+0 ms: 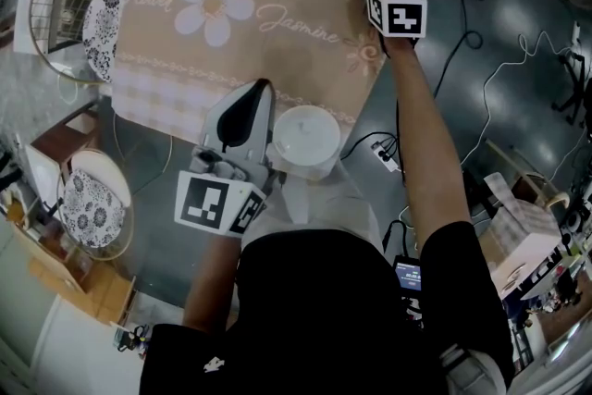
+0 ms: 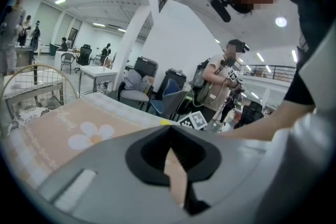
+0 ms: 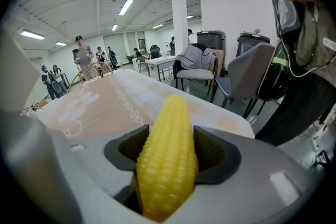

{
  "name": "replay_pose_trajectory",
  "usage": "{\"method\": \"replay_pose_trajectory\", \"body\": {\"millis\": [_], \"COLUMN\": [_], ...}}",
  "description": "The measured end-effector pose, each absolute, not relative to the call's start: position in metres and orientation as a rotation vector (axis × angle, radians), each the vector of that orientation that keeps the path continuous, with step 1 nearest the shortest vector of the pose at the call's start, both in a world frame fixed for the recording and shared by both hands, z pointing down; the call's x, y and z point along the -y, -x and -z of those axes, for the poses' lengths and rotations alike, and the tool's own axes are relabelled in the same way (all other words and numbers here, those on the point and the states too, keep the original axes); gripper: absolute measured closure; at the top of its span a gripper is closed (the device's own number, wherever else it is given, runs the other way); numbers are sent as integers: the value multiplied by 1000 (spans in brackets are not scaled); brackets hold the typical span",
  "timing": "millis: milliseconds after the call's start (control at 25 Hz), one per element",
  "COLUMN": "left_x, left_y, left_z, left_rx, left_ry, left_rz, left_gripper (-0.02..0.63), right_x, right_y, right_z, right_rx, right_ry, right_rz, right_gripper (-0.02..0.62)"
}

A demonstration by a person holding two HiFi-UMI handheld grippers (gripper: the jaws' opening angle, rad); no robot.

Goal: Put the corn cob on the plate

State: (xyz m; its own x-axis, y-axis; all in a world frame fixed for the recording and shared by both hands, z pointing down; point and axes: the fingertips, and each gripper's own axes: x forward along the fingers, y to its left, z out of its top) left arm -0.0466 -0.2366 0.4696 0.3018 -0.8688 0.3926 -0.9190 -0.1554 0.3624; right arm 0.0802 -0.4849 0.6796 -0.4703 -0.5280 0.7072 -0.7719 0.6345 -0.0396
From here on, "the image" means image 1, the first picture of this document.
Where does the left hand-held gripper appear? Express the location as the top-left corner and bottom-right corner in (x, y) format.
(174, 79), (278, 239)

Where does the brown wooden crate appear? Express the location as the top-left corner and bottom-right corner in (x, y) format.
(27, 216), (138, 327)

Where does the table with beige checked cloth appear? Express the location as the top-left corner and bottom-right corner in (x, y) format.
(478, 173), (574, 302)

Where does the black cable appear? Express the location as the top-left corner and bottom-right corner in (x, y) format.
(339, 0), (485, 181)

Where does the white cable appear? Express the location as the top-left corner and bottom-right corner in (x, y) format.
(460, 31), (575, 163)

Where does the gold wire chair floral cushion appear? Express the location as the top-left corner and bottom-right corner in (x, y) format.
(55, 148), (135, 263)
(28, 0), (145, 84)

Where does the grey shoulder pouch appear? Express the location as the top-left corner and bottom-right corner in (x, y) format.
(438, 344), (512, 395)

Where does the light wooden chair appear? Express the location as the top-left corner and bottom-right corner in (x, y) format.
(485, 138), (571, 212)

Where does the person's right forearm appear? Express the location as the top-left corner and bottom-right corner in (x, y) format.
(383, 36), (473, 253)

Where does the person's black shirt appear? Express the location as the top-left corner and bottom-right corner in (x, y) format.
(138, 221), (517, 395)

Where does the black handheld device with screen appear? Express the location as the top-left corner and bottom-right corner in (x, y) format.
(392, 256), (423, 292)

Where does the white power strip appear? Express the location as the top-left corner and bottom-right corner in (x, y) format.
(371, 141), (401, 173)

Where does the white round plate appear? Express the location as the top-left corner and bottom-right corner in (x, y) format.
(272, 105), (342, 167)

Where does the person's left forearm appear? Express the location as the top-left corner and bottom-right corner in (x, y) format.
(182, 228), (244, 334)

